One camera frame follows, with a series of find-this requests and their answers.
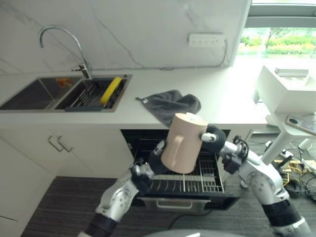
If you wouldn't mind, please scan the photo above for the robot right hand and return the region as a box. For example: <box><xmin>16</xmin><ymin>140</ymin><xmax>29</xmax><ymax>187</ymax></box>
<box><xmin>200</xmin><ymin>125</ymin><xmax>227</xmax><ymax>156</ymax></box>

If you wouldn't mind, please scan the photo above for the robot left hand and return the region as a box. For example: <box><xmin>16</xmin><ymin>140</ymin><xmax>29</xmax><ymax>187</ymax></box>
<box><xmin>147</xmin><ymin>139</ymin><xmax>171</xmax><ymax>177</ymax></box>

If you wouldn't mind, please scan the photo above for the beige plastic mug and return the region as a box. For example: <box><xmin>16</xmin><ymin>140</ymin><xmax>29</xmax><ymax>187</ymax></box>
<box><xmin>160</xmin><ymin>112</ymin><xmax>209</xmax><ymax>174</ymax></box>

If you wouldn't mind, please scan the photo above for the black built-in dishwasher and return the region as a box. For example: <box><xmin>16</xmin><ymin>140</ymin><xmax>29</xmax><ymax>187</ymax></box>
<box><xmin>120</xmin><ymin>128</ymin><xmax>242</xmax><ymax>216</ymax></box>

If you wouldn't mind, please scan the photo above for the dark grey cloth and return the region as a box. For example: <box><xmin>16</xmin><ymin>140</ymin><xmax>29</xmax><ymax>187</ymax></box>
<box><xmin>134</xmin><ymin>89</ymin><xmax>202</xmax><ymax>128</ymax></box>

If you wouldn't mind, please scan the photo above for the white stand table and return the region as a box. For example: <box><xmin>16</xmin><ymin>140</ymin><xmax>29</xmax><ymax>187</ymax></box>
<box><xmin>240</xmin><ymin>114</ymin><xmax>316</xmax><ymax>189</ymax></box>

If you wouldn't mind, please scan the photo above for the robot torso grey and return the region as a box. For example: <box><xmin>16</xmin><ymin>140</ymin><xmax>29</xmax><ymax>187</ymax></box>
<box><xmin>147</xmin><ymin>228</ymin><xmax>201</xmax><ymax>237</ymax></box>

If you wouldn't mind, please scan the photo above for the white box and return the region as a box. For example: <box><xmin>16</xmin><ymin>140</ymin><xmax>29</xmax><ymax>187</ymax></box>
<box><xmin>252</xmin><ymin>65</ymin><xmax>316</xmax><ymax>115</ymax></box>

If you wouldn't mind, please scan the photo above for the smartphone with gold rim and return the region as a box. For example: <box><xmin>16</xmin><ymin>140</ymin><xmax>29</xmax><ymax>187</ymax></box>
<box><xmin>285</xmin><ymin>117</ymin><xmax>316</xmax><ymax>136</ymax></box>

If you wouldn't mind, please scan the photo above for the yellow plate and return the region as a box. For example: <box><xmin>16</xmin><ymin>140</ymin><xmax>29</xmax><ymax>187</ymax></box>
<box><xmin>99</xmin><ymin>77</ymin><xmax>123</xmax><ymax>105</ymax></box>

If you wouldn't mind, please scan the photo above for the metal sink drain rack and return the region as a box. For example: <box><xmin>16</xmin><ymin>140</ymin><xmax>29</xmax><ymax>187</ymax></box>
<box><xmin>64</xmin><ymin>78</ymin><xmax>125</xmax><ymax>112</ymax></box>

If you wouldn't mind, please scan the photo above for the grey flat device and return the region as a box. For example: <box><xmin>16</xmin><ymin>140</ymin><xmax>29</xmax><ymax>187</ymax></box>
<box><xmin>274</xmin><ymin>67</ymin><xmax>310</xmax><ymax>79</ymax></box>

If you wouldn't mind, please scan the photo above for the white kitchen cabinet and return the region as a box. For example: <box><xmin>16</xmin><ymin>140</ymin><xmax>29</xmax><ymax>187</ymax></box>
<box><xmin>0</xmin><ymin>122</ymin><xmax>135</xmax><ymax>222</ymax></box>

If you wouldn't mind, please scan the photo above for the window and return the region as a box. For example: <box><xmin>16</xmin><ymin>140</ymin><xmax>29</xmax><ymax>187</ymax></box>
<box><xmin>236</xmin><ymin>0</ymin><xmax>316</xmax><ymax>60</ymax></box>

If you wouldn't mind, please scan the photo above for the chrome gooseneck faucet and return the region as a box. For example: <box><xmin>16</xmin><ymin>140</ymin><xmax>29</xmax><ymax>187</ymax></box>
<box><xmin>39</xmin><ymin>26</ymin><xmax>93</xmax><ymax>80</ymax></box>

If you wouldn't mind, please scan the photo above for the stainless steel double sink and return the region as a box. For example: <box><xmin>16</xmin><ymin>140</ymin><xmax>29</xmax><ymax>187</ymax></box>
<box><xmin>0</xmin><ymin>74</ymin><xmax>133</xmax><ymax>114</ymax></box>

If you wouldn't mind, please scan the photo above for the wire dishwasher rack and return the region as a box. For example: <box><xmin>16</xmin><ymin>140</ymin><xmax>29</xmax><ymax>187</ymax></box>
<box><xmin>134</xmin><ymin>137</ymin><xmax>226</xmax><ymax>195</ymax></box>

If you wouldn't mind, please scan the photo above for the black floor cable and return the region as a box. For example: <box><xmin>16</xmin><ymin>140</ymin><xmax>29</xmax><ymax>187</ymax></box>
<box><xmin>169</xmin><ymin>209</ymin><xmax>213</xmax><ymax>233</ymax></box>

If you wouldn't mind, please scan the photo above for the yellow cable bundle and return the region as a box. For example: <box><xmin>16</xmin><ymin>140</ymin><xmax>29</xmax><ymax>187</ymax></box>
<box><xmin>274</xmin><ymin>158</ymin><xmax>316</xmax><ymax>188</ymax></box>

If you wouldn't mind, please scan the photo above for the metal cabinet handle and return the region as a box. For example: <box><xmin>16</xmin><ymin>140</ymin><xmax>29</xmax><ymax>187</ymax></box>
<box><xmin>47</xmin><ymin>135</ymin><xmax>64</xmax><ymax>152</ymax></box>
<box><xmin>57</xmin><ymin>136</ymin><xmax>75</xmax><ymax>153</ymax></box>

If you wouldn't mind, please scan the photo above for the black cable bundle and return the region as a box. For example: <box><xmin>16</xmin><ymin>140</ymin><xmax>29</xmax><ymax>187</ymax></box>
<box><xmin>283</xmin><ymin>176</ymin><xmax>316</xmax><ymax>199</ymax></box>

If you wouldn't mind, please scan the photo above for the white wall power strip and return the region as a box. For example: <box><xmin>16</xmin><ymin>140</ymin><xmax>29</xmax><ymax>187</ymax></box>
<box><xmin>188</xmin><ymin>32</ymin><xmax>226</xmax><ymax>48</ymax></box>

